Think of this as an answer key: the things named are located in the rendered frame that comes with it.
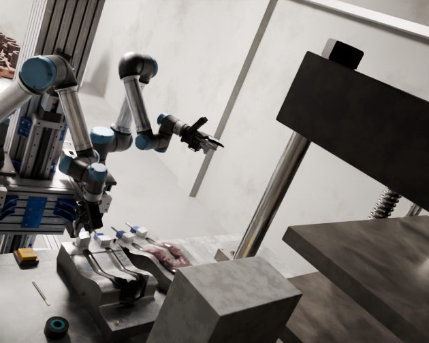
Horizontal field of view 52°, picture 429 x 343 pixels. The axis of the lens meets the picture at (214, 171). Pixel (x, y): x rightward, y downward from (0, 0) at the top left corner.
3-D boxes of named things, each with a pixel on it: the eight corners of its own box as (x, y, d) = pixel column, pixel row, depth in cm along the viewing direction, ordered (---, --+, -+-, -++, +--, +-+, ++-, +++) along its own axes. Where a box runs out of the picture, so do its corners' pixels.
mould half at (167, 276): (110, 248, 215) (117, 230, 212) (144, 236, 237) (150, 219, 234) (188, 310, 195) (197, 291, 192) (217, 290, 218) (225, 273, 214)
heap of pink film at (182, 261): (135, 250, 212) (141, 237, 209) (158, 241, 227) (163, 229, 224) (176, 281, 201) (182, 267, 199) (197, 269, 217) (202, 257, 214)
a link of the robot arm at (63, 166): (67, 166, 187) (90, 177, 186) (54, 173, 176) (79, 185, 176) (72, 150, 184) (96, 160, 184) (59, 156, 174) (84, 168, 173)
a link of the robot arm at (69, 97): (50, 56, 185) (83, 167, 198) (37, 58, 175) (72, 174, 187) (75, 51, 183) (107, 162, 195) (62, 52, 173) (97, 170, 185)
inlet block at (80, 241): (67, 227, 199) (69, 218, 196) (77, 225, 202) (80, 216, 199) (78, 248, 191) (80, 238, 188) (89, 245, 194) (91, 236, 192)
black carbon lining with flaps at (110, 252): (78, 253, 191) (84, 235, 187) (111, 250, 202) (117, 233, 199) (116, 308, 169) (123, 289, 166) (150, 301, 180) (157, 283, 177)
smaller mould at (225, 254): (213, 258, 245) (218, 248, 243) (231, 255, 255) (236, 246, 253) (236, 281, 232) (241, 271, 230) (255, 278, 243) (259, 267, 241)
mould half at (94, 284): (56, 259, 192) (64, 233, 188) (108, 254, 211) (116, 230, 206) (107, 343, 161) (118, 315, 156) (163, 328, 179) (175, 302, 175)
